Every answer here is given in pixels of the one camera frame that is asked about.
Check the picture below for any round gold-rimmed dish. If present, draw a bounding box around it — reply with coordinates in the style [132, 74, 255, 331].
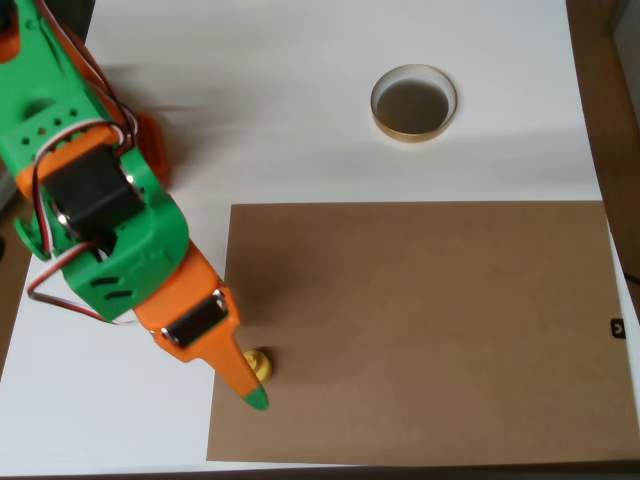
[370, 63, 458, 144]

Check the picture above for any orange robot base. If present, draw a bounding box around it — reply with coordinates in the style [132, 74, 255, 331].
[133, 111, 173, 183]

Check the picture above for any white red servo cable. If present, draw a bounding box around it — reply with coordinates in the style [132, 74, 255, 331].
[25, 243, 141, 328]

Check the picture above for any brown rectangular board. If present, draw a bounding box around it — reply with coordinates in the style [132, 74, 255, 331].
[205, 200, 640, 463]

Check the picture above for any small yellow peg piece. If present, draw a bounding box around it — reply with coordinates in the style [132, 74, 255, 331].
[243, 347, 274, 386]

